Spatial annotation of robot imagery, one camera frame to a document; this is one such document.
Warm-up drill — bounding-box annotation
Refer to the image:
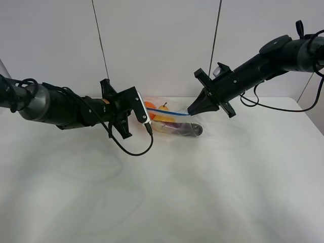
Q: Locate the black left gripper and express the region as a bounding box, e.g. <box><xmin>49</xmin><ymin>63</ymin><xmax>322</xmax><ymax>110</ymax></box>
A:
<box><xmin>80</xmin><ymin>79</ymin><xmax>137</xmax><ymax>139</ymax></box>

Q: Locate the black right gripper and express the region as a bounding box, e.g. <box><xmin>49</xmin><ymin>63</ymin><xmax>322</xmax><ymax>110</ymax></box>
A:
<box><xmin>187</xmin><ymin>57</ymin><xmax>266</xmax><ymax>118</ymax></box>

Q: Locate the clear zip bag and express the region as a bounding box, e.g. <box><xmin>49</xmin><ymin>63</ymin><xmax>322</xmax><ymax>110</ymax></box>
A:
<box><xmin>144</xmin><ymin>97</ymin><xmax>209</xmax><ymax>138</ymax></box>

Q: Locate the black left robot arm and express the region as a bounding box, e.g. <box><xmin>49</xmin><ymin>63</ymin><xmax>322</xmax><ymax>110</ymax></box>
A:
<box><xmin>1</xmin><ymin>76</ymin><xmax>148</xmax><ymax>139</ymax></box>

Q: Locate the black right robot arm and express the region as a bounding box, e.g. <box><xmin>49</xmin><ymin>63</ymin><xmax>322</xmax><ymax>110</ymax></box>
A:
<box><xmin>187</xmin><ymin>20</ymin><xmax>323</xmax><ymax>117</ymax></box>

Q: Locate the dark purple eggplant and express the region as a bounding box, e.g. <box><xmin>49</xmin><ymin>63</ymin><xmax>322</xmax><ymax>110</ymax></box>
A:
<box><xmin>154</xmin><ymin>121</ymin><xmax>203</xmax><ymax>138</ymax></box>

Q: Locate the orange fruit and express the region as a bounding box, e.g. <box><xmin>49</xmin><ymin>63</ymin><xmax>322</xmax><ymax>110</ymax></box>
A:
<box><xmin>144</xmin><ymin>101</ymin><xmax>156</xmax><ymax>120</ymax></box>

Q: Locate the yellow pear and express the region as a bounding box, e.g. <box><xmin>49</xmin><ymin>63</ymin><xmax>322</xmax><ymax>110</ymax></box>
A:
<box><xmin>153</xmin><ymin>102</ymin><xmax>175</xmax><ymax>123</ymax></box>

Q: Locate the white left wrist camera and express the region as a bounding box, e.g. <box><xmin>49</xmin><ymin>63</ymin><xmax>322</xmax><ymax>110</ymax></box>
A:
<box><xmin>133</xmin><ymin>91</ymin><xmax>151</xmax><ymax>124</ymax></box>

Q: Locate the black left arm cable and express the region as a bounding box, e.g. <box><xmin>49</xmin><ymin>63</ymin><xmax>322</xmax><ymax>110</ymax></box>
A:
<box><xmin>60</xmin><ymin>87</ymin><xmax>154</xmax><ymax>156</ymax></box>

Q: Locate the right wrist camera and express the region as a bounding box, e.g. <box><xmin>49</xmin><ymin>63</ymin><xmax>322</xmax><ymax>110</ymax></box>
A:
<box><xmin>213</xmin><ymin>62</ymin><xmax>231</xmax><ymax>78</ymax></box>

